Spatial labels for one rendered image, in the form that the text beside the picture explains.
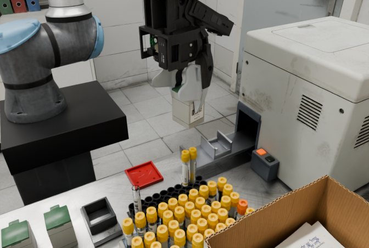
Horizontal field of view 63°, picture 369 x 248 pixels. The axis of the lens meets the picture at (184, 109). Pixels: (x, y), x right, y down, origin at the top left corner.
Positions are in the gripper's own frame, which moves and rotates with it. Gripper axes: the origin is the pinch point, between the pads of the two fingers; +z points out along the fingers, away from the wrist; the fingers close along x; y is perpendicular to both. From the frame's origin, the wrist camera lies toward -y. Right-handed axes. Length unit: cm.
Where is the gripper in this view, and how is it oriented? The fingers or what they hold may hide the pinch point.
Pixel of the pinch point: (188, 99)
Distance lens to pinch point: 54.3
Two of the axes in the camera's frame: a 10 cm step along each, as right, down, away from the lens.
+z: 0.0, 8.6, 5.2
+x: 6.8, 3.8, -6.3
